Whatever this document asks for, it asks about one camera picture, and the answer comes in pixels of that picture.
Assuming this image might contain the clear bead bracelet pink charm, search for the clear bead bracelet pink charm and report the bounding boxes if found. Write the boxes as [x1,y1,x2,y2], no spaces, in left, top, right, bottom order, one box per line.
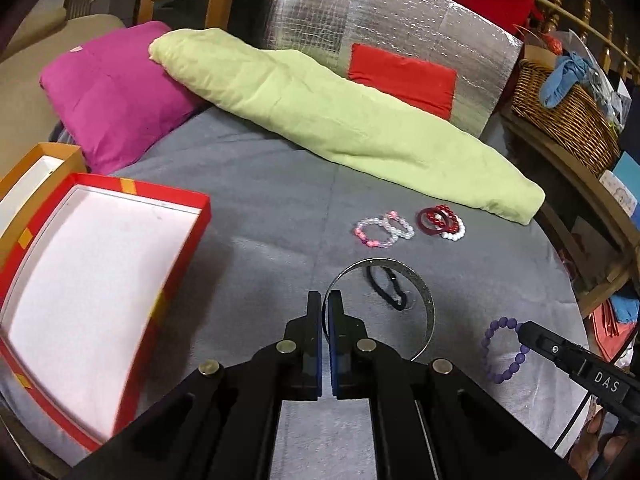
[382,211,417,241]

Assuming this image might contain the white bead bracelet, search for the white bead bracelet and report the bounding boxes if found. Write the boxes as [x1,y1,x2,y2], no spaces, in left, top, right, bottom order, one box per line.
[440,217,467,242]

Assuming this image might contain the silver metal cuff bangle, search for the silver metal cuff bangle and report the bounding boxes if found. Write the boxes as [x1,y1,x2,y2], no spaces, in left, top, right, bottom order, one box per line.
[322,258,437,361]

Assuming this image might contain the blue cloth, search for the blue cloth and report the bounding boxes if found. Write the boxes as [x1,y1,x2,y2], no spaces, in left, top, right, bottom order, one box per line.
[539,52,596,109]

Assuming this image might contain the orange cardboard box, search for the orange cardboard box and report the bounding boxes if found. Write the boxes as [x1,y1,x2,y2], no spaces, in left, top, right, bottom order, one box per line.
[0,143,90,221]

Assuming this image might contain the silver insulated bag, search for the silver insulated bag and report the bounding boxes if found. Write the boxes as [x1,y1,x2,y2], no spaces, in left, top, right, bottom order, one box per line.
[260,0,523,140]

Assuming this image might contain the wooden shelf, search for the wooden shelf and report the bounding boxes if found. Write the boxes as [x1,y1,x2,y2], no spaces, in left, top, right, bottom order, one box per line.
[500,105,640,318]

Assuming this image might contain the black hair tie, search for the black hair tie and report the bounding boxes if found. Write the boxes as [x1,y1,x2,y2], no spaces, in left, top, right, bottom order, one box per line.
[366,263,408,311]

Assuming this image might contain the grey blanket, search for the grey blanket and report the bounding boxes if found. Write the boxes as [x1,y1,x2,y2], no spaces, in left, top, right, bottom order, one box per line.
[0,105,591,480]

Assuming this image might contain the pale pink bead bracelet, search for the pale pink bead bracelet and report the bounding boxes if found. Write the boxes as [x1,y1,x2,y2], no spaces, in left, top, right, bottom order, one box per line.
[354,216,397,251]

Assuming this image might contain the wicker basket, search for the wicker basket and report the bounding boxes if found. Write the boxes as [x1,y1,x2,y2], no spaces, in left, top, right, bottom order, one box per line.
[511,58,622,177]

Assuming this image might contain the beige sofa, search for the beige sofa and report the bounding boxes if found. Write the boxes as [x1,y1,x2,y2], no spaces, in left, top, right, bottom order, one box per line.
[0,7,126,181]

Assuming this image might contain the light green pillow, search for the light green pillow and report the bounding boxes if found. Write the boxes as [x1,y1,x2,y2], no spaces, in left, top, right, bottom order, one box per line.
[148,28,546,225]

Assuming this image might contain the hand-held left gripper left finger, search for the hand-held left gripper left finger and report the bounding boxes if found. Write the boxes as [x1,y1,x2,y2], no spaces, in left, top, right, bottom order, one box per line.
[65,291,323,480]

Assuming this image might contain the clear plastic bag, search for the clear plastic bag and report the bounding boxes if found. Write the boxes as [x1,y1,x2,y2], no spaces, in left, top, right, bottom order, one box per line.
[550,30,633,131]

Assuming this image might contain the red bead bracelet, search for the red bead bracelet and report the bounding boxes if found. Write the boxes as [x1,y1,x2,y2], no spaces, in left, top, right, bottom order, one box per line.
[425,203,460,233]

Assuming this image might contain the orange cloth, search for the orange cloth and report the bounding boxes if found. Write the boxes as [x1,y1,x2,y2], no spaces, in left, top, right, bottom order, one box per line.
[587,305,640,361]

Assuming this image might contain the wooden railing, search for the wooden railing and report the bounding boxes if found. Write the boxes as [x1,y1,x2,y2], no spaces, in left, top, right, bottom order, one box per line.
[515,0,640,86]

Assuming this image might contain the thin black cable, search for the thin black cable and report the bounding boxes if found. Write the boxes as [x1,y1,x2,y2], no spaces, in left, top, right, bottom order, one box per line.
[551,394,593,452]

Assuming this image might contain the magenta pillow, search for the magenta pillow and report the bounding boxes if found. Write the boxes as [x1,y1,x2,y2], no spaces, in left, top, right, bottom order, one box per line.
[40,21,206,175]

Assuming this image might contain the dark red hair tie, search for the dark red hair tie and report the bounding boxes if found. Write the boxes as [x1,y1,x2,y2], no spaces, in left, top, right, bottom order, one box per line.
[416,208,446,237]

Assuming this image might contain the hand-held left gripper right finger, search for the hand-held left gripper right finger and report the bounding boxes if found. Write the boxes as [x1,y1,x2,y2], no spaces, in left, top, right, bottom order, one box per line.
[327,290,581,480]

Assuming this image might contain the purple bead bracelet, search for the purple bead bracelet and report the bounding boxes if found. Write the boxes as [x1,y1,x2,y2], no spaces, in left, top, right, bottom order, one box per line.
[480,317,532,386]

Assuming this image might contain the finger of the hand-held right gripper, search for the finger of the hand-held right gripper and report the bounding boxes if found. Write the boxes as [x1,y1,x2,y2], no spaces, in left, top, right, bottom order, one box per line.
[519,321,578,367]

